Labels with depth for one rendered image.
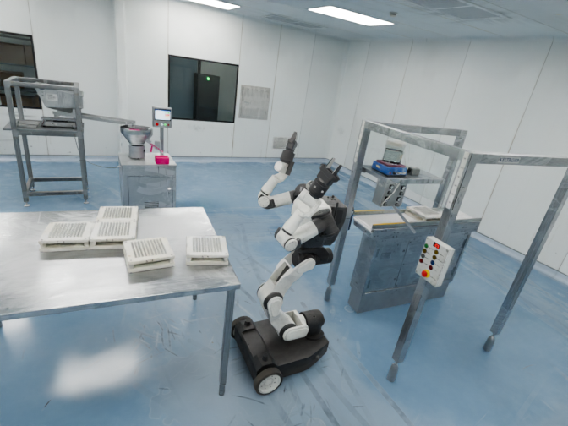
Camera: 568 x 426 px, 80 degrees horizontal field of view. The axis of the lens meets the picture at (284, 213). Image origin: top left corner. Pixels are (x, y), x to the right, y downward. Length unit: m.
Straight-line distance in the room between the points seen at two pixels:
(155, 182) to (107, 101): 2.90
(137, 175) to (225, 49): 3.79
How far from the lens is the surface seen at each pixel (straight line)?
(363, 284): 3.23
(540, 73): 5.95
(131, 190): 4.49
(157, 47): 7.10
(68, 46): 7.02
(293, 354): 2.62
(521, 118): 5.94
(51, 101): 5.06
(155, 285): 1.92
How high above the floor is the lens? 2.01
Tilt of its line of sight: 23 degrees down
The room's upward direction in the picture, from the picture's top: 9 degrees clockwise
